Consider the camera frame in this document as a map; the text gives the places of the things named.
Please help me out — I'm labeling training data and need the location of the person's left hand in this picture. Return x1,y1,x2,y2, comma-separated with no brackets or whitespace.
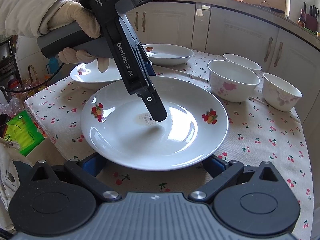
46,1,114,72

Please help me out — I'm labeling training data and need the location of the white pink-flower bowl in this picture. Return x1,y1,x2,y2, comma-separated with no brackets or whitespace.
207,60,260,103
223,53,262,75
262,73,303,112

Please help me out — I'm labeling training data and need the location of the dark metal shelf rack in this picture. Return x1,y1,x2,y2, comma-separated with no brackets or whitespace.
0,39,19,80

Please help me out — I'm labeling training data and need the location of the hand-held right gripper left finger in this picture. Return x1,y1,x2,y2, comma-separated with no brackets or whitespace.
31,152,121,203

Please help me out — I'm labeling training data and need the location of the white cabinet door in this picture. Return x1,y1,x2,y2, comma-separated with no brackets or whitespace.
268,28,320,125
140,2,196,49
126,4,141,44
205,6,280,64

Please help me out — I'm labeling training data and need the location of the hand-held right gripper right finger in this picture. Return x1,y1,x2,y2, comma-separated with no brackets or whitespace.
188,154,280,203

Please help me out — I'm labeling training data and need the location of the white fruit-print plate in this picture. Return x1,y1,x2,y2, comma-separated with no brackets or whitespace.
80,76,229,172
69,57,124,90
141,43,195,66

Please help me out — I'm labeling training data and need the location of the person's left forearm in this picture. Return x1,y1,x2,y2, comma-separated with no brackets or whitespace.
0,0,77,37

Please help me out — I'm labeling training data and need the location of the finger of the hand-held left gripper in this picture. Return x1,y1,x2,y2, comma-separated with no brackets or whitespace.
137,89,168,122
135,39,157,77

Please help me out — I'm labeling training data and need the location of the black cable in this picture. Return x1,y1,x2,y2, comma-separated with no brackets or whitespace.
0,61,65,92

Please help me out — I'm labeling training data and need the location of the paper bag with handle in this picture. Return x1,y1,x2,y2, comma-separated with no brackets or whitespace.
258,1,286,17

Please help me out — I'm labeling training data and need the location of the cherry-print tablecloth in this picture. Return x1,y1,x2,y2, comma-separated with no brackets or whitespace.
24,49,314,233

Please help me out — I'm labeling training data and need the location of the dark red knife holder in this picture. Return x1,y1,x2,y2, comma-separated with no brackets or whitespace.
301,2,319,30

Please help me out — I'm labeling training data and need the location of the stone kitchen countertop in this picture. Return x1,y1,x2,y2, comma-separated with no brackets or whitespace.
152,0,320,47

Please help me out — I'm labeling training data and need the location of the green packet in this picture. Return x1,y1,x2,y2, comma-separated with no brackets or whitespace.
5,110,46,157

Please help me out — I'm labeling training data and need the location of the wicker basket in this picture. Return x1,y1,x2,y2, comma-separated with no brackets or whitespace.
24,64,48,93

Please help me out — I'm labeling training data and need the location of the blue plastic bottle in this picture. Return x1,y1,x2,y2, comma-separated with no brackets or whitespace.
46,57,60,75

